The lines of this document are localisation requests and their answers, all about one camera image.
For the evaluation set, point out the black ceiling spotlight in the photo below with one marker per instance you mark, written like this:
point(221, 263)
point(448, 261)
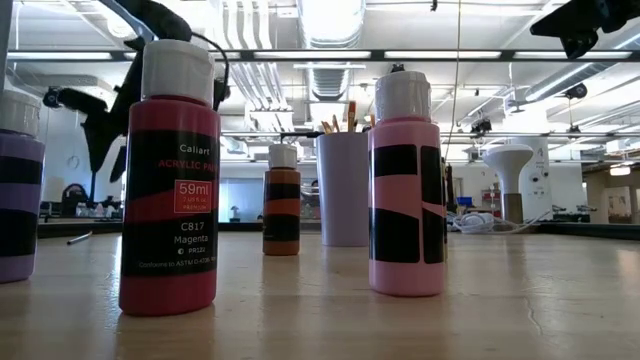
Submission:
point(481, 126)
point(52, 97)
point(577, 91)
point(221, 91)

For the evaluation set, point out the small magenta paint bottle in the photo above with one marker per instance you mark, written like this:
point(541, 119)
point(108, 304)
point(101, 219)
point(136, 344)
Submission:
point(170, 295)

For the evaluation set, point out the silver ventilation duct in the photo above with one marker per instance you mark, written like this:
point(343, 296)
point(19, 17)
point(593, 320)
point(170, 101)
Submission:
point(330, 20)

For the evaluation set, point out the white round column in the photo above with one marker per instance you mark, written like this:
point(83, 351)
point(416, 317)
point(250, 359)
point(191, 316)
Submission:
point(540, 165)

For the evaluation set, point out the small brown paint bottle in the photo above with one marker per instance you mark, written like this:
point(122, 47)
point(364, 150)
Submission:
point(281, 207)

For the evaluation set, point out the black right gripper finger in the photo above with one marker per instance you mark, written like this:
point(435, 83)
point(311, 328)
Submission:
point(575, 22)

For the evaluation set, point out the small purple paint bottle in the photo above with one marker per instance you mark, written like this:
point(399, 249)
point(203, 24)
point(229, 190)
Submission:
point(20, 197)

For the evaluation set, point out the lilac plastic cup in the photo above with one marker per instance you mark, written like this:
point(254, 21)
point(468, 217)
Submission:
point(342, 195)

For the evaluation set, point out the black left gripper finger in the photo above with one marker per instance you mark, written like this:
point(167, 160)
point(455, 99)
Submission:
point(119, 165)
point(99, 140)

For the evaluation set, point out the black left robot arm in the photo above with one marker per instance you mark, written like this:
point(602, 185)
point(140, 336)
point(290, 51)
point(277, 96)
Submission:
point(160, 20)

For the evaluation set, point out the small pink paint bottle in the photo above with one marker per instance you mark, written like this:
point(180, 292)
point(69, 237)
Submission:
point(400, 192)

